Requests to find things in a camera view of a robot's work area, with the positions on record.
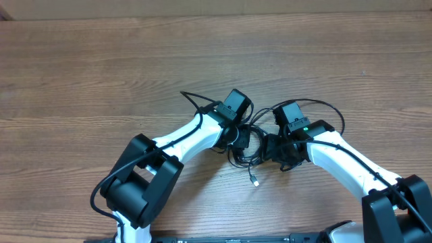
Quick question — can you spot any black USB cable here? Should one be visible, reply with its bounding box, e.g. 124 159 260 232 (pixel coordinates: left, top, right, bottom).
227 98 346 188

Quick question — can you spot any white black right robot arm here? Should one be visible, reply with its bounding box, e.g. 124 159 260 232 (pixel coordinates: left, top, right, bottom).
262 101 431 243

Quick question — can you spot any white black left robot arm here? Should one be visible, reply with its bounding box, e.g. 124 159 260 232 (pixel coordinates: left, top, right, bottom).
94 89 253 242

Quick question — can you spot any brown cardboard backdrop panel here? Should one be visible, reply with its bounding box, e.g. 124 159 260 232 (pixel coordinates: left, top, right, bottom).
1 0 431 20

